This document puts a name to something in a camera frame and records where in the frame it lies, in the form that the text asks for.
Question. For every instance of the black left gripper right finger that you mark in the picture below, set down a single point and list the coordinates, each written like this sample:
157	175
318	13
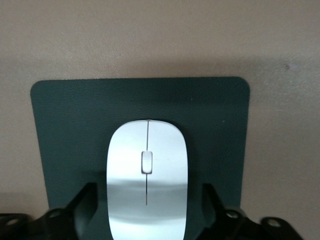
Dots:
225	225

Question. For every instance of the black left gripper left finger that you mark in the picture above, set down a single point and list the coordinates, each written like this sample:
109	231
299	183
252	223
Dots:
62	225

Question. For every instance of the dark rectangular mouse pad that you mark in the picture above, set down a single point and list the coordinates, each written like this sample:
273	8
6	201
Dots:
75	120

